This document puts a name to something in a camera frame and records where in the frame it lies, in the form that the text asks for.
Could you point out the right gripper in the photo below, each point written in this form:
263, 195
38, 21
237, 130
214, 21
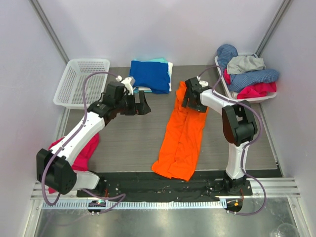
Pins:
190, 96

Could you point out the pink cloth on table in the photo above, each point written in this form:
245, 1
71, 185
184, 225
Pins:
81, 161

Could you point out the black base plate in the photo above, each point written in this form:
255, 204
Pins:
151, 187

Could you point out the left corner metal post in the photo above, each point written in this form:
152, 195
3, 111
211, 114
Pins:
49, 29

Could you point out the folded blue t-shirt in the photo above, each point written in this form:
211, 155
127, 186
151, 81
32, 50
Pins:
149, 77

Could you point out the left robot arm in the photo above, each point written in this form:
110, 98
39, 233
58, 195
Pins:
54, 166

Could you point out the grey t-shirt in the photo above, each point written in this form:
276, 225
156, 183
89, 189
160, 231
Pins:
243, 64

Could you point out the orange t-shirt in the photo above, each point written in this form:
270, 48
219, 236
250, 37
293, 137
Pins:
179, 153

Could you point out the folded white t-shirt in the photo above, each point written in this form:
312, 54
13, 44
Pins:
170, 71

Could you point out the corner metal post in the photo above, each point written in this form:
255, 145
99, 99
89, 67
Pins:
49, 29
277, 19

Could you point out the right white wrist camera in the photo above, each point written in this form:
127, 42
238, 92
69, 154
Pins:
202, 82

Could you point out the blue checkered shirt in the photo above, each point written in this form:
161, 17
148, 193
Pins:
225, 53

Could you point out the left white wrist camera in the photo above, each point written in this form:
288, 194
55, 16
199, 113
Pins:
128, 83

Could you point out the pink t-shirt in bin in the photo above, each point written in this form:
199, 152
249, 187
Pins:
256, 90

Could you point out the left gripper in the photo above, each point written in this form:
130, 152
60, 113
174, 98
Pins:
133, 104

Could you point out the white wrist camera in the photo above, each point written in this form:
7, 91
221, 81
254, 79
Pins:
202, 82
128, 83

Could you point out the right corner metal post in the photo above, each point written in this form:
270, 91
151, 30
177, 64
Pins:
277, 19

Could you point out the folded teal t-shirt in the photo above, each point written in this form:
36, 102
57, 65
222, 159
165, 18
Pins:
158, 60

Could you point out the white slotted cable duct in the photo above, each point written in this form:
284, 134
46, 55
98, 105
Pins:
95, 204

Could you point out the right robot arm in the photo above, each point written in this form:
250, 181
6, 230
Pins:
239, 127

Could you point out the white plastic bin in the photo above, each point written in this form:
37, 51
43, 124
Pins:
233, 95

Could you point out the aluminium rail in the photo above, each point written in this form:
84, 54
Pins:
274, 187

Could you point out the white perforated plastic basket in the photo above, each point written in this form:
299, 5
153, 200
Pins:
69, 90

